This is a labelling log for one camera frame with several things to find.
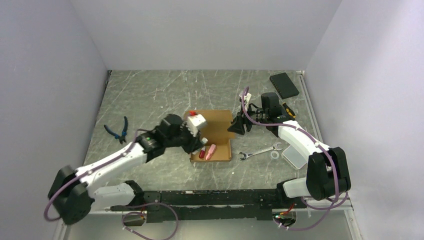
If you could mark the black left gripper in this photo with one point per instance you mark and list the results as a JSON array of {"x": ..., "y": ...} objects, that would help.
[{"x": 195, "y": 142}]

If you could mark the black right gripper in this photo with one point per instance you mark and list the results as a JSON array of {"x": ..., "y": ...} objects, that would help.
[{"x": 237, "y": 125}]

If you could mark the brown cardboard paper box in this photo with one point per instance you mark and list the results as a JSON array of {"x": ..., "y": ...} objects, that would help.
[{"x": 216, "y": 132}]

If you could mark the red small bottle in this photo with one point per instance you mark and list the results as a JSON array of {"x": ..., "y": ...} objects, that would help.
[{"x": 202, "y": 153}]

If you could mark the pink tube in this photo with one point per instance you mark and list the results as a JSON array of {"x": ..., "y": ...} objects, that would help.
[{"x": 210, "y": 152}]

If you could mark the clear tape roll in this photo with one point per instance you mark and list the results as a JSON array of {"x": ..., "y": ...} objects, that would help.
[{"x": 274, "y": 154}]

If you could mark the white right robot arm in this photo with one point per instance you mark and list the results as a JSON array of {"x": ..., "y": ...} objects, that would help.
[{"x": 327, "y": 169}]

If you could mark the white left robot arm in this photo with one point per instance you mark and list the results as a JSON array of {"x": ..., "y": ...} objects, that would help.
[{"x": 75, "y": 193}]

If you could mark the black flat box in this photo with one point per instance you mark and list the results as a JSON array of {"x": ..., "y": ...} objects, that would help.
[{"x": 284, "y": 85}]

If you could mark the silver combination wrench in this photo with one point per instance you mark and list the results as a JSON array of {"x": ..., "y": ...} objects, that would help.
[{"x": 277, "y": 146}]

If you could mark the yellow black screwdriver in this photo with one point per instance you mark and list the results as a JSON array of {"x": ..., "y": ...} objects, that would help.
[{"x": 289, "y": 111}]

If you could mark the clear plastic lid case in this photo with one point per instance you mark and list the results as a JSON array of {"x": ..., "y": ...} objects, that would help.
[{"x": 293, "y": 157}]

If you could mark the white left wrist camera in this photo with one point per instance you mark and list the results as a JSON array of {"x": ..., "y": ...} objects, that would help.
[{"x": 195, "y": 121}]

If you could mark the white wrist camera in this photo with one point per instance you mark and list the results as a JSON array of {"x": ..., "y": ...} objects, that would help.
[
  {"x": 195, "y": 121},
  {"x": 246, "y": 99}
]

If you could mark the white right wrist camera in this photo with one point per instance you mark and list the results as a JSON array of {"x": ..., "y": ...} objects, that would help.
[{"x": 246, "y": 99}]

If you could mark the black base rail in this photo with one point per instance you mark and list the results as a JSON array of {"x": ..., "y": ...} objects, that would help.
[{"x": 186, "y": 205}]

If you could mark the aluminium frame rail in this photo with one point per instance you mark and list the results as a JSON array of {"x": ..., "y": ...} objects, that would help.
[{"x": 284, "y": 219}]

